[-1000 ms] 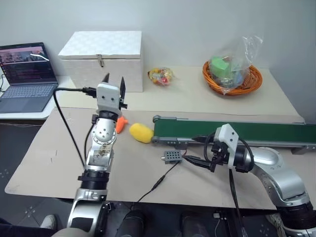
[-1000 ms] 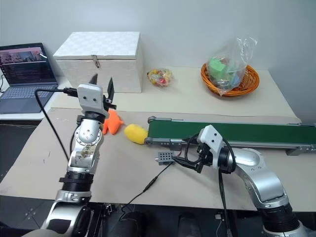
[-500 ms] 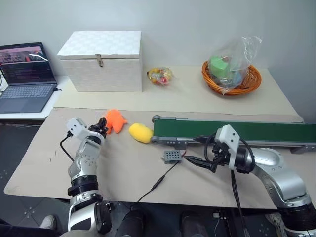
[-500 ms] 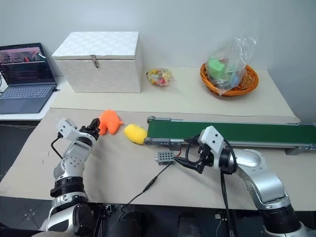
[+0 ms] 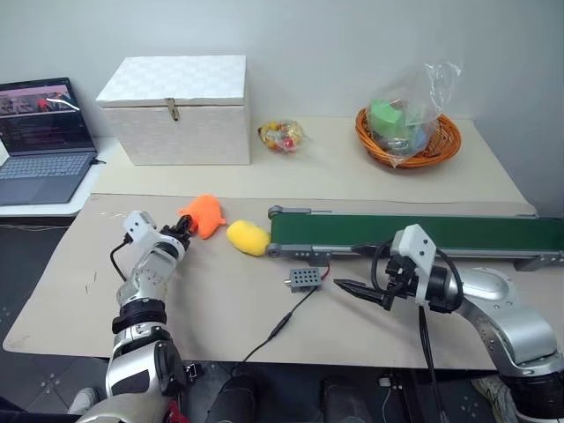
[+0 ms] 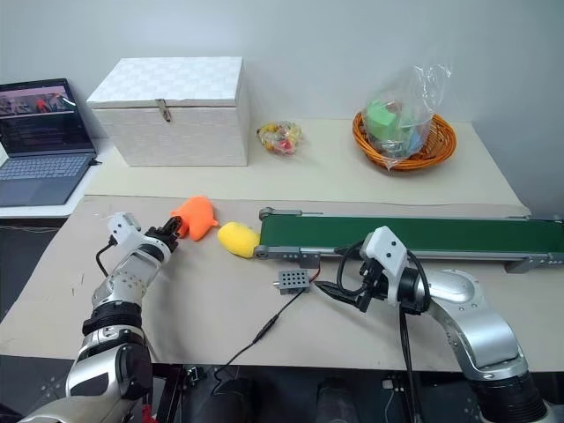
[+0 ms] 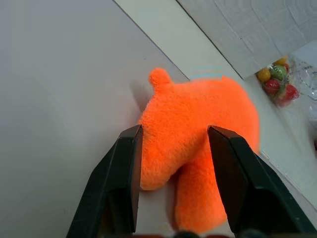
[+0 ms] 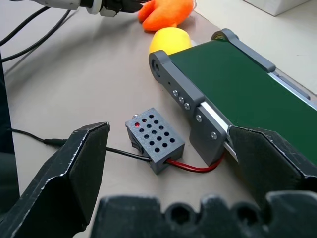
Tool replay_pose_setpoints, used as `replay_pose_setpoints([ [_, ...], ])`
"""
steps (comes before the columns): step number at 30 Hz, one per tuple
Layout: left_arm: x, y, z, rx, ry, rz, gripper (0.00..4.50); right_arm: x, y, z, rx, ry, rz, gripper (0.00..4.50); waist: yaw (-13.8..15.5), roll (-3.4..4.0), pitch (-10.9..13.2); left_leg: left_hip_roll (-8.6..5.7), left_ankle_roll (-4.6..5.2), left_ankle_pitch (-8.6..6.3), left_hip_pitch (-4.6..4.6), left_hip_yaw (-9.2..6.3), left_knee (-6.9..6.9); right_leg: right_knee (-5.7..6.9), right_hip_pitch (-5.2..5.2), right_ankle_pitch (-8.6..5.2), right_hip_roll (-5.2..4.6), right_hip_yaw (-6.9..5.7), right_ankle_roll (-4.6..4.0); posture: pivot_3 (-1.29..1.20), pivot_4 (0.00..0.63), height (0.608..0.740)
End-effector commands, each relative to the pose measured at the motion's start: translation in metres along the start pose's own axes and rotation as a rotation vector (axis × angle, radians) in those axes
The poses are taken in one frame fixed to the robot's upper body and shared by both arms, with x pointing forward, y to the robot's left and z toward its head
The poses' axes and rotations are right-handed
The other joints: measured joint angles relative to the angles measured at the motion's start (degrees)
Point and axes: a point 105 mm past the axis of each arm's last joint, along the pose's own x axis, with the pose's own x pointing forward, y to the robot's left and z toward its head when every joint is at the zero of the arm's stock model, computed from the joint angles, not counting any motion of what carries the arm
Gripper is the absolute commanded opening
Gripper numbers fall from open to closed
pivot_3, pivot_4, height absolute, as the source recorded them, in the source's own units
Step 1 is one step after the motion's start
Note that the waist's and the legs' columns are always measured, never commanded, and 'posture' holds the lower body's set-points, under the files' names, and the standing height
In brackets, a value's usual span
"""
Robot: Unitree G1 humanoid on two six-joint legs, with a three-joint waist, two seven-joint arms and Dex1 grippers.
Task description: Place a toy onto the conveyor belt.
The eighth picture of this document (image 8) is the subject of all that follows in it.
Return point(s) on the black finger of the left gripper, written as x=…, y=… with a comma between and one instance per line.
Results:
x=132, y=7

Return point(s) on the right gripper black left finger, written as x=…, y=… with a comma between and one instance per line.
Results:
x=62, y=183

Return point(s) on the grey perforated control box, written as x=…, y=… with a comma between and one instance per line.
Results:
x=154, y=138

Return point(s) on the orange plush toy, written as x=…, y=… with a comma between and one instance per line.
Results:
x=166, y=13

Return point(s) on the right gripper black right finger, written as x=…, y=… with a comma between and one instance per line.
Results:
x=270, y=158

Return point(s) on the dark upright panel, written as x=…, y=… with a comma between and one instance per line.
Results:
x=7, y=138

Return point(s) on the green belt grey conveyor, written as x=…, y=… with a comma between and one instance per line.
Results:
x=237, y=81

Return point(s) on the white box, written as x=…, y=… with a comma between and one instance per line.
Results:
x=277, y=6

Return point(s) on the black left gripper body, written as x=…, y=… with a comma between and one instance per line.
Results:
x=114, y=5

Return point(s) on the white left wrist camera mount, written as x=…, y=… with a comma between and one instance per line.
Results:
x=97, y=7

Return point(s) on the yellow round toy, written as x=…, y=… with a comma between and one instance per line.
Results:
x=171, y=41

